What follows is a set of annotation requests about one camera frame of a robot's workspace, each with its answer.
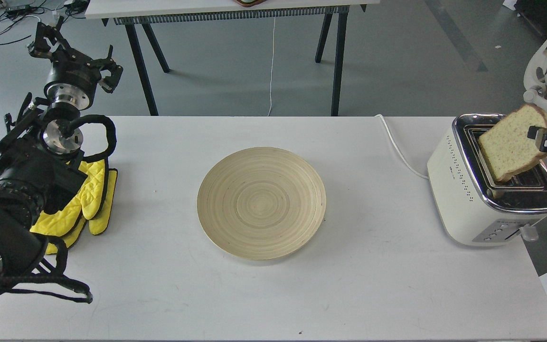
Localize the round wooden plate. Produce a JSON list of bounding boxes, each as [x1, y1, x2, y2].
[[196, 147, 327, 261]]

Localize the cream white toaster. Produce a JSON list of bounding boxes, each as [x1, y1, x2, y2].
[[427, 114, 547, 247]]

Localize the yellow oven mitt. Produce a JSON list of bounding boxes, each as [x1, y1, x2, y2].
[[29, 159, 119, 248]]

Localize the slice of bread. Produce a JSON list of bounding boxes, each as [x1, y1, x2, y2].
[[478, 104, 547, 184]]

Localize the white toaster power cable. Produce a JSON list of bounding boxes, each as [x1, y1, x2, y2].
[[375, 114, 430, 180]]

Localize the white background table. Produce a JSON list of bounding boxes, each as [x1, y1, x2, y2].
[[85, 0, 373, 117]]

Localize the white hanging cable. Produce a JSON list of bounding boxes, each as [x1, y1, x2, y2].
[[267, 17, 276, 116]]

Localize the black floor cables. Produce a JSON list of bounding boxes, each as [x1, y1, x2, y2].
[[0, 0, 89, 46]]

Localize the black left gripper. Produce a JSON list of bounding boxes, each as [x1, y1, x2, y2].
[[27, 18, 123, 111]]

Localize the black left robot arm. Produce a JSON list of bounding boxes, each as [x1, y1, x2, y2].
[[0, 18, 123, 303]]

